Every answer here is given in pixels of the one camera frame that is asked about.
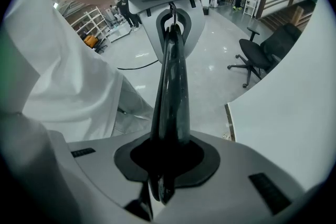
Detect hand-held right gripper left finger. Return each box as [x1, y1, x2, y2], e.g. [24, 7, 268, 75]
[48, 130, 153, 224]

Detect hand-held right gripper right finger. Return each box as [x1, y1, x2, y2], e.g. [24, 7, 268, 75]
[154, 135, 311, 224]

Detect black folding chair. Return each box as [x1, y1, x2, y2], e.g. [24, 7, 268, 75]
[149, 23, 192, 206]

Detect black office chair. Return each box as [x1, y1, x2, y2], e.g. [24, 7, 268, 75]
[227, 22, 303, 89]
[91, 38, 109, 55]

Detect white low cabinet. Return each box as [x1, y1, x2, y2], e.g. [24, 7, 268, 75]
[107, 26, 132, 44]

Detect person's light grey trousers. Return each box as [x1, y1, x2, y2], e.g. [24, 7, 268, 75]
[111, 75, 156, 137]

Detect white small cabinet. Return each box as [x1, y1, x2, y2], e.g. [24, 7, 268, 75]
[243, 0, 259, 19]

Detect white shelf rack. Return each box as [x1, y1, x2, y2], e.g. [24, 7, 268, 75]
[69, 6, 111, 43]

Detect yellow jacket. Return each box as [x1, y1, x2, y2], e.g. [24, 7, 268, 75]
[83, 35, 98, 48]

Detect wooden staircase with railing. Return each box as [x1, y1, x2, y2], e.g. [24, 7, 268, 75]
[256, 0, 319, 33]

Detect person's white shirt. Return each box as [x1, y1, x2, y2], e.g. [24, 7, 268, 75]
[0, 0, 124, 143]

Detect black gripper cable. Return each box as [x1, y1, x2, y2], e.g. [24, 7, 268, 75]
[117, 59, 160, 71]

